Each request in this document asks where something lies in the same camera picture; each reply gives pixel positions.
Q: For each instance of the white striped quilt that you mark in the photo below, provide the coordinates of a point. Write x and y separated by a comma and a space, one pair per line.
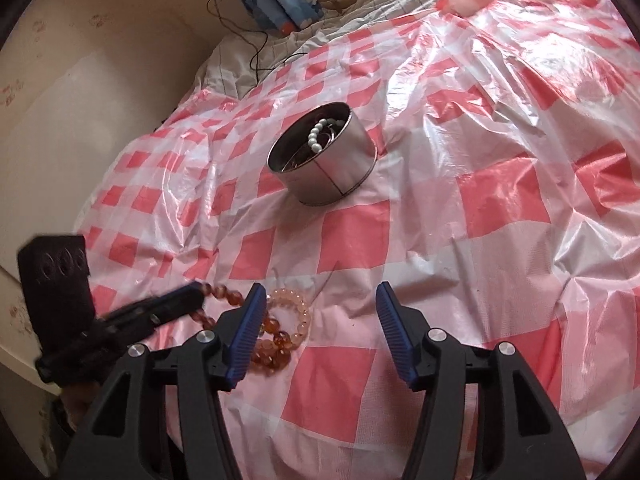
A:
235, 65

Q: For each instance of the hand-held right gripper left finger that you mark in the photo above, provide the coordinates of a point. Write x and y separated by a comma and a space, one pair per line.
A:
245, 340

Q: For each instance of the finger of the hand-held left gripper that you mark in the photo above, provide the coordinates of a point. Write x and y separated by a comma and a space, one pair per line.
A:
170, 296
140, 320

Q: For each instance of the round metal tin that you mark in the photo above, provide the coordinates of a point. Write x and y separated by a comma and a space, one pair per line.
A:
330, 175

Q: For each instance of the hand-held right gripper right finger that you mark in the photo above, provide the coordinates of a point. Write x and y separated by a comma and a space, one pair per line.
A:
395, 325

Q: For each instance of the red white checked plastic sheet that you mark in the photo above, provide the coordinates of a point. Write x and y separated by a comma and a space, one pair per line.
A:
450, 260

